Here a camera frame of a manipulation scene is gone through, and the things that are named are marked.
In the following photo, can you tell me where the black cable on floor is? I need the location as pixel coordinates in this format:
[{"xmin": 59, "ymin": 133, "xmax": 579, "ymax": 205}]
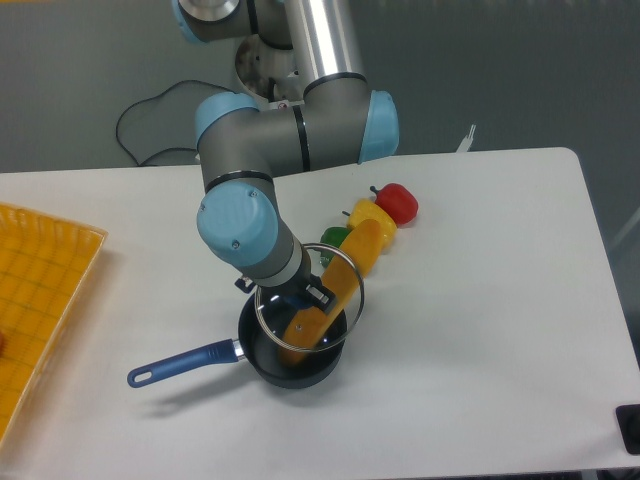
[{"xmin": 115, "ymin": 79, "xmax": 246, "ymax": 167}]

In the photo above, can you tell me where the yellow plastic basket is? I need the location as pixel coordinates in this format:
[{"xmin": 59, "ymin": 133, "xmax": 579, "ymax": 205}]
[{"xmin": 1, "ymin": 203, "xmax": 108, "ymax": 443}]

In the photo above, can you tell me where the green toy bell pepper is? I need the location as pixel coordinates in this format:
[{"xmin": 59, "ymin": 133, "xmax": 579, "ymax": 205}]
[{"xmin": 313, "ymin": 226, "xmax": 350, "ymax": 268}]

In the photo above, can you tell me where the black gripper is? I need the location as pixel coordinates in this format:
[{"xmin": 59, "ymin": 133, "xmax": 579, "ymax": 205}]
[{"xmin": 234, "ymin": 274, "xmax": 337, "ymax": 313}]

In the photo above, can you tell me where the black object at table corner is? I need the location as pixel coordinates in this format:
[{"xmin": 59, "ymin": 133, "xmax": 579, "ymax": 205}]
[{"xmin": 615, "ymin": 404, "xmax": 640, "ymax": 456}]

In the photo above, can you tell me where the long yellow toy bread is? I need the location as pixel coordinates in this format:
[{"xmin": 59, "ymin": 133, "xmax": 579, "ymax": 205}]
[{"xmin": 281, "ymin": 220, "xmax": 384, "ymax": 350}]

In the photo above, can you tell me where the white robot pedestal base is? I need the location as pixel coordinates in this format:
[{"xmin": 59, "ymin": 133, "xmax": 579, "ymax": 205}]
[{"xmin": 234, "ymin": 34, "xmax": 479, "ymax": 154}]

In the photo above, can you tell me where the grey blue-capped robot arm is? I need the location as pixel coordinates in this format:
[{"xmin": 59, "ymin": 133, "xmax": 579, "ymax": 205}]
[{"xmin": 172, "ymin": 1, "xmax": 399, "ymax": 311}]

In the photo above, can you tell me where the glass lid with blue knob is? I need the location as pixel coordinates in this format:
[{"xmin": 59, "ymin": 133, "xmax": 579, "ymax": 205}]
[{"xmin": 253, "ymin": 243, "xmax": 365, "ymax": 364}]

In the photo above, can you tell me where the red toy bell pepper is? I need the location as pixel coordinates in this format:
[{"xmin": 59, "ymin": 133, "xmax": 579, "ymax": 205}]
[{"xmin": 370, "ymin": 183, "xmax": 419, "ymax": 226}]

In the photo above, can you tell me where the yellow toy bell pepper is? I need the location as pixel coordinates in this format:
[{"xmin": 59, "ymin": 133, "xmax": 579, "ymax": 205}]
[{"xmin": 342, "ymin": 199, "xmax": 397, "ymax": 250}]

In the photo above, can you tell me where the dark pot with blue handle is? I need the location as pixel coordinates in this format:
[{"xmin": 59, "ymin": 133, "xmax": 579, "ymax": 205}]
[{"xmin": 127, "ymin": 294, "xmax": 347, "ymax": 389}]

